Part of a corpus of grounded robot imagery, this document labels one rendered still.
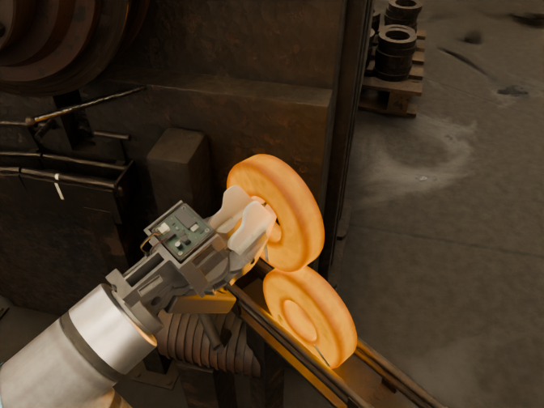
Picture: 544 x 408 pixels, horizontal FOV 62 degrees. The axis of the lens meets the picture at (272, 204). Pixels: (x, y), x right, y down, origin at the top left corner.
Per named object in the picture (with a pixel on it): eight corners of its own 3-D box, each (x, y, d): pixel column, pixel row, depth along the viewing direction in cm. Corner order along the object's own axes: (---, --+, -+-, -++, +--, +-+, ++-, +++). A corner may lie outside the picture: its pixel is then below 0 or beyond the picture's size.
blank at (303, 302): (265, 275, 71) (249, 286, 69) (304, 244, 57) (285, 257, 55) (325, 360, 68) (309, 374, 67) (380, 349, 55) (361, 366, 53)
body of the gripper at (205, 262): (225, 231, 46) (129, 315, 43) (247, 270, 53) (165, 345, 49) (184, 193, 50) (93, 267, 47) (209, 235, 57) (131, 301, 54)
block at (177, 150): (185, 217, 98) (167, 121, 81) (220, 223, 96) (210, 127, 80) (165, 253, 90) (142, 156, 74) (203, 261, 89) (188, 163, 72)
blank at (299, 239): (238, 135, 58) (217, 145, 57) (326, 180, 49) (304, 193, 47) (250, 228, 68) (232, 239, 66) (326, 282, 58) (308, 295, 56)
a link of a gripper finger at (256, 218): (288, 183, 50) (226, 237, 48) (297, 213, 55) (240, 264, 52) (269, 169, 52) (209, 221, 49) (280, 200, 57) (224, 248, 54)
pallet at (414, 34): (196, 87, 254) (186, 6, 224) (242, 31, 312) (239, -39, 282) (415, 117, 230) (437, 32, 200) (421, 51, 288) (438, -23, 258)
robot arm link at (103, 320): (138, 384, 48) (98, 325, 54) (174, 350, 50) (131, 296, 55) (95, 358, 41) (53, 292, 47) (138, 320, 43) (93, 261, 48)
